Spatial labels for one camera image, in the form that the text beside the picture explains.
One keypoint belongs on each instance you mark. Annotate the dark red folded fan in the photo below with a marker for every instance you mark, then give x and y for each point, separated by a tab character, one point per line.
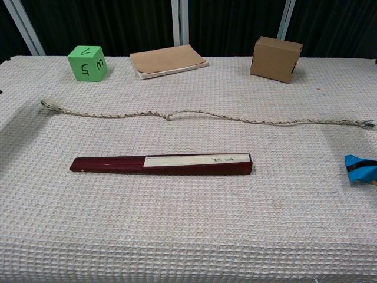
165	165

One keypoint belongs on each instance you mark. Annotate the beige waffle weave tablecloth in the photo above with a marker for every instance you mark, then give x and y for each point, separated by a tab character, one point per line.
188	206

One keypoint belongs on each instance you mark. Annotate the brown cover notebook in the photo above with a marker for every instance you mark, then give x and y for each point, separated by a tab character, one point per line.
168	60

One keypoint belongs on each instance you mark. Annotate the small cardboard box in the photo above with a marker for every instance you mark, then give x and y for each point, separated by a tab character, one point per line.
275	60

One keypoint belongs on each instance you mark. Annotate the green lettered cube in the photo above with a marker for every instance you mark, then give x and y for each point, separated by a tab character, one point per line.
87	65

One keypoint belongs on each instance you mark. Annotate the black curtain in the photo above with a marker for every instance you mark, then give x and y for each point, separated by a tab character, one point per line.
103	23

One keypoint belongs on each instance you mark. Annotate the white metal frame post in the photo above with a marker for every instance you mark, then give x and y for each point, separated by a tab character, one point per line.
287	19
25	26
180	22

